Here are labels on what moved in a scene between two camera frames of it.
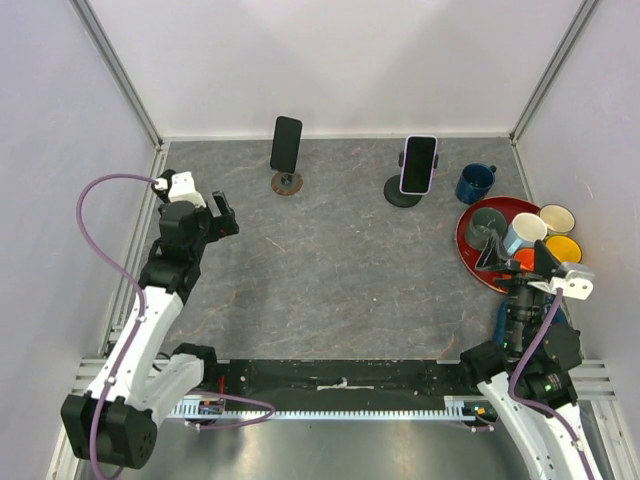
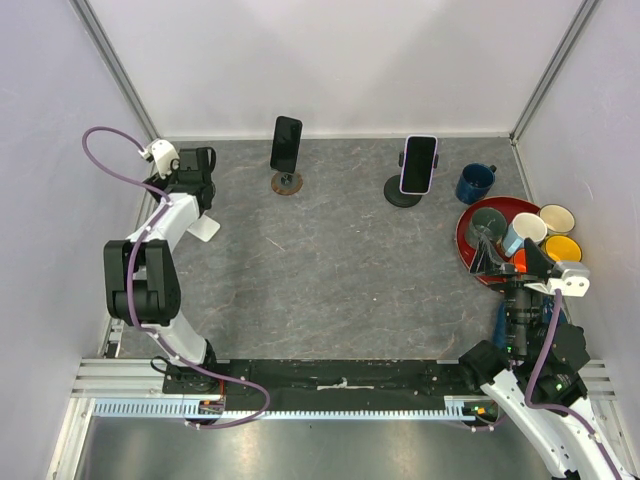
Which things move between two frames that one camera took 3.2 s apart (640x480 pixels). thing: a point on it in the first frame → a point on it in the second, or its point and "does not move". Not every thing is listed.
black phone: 286,143 does not move
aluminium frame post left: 120,71 does not move
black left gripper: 221,225 → 171,175
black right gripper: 546,264 does not move
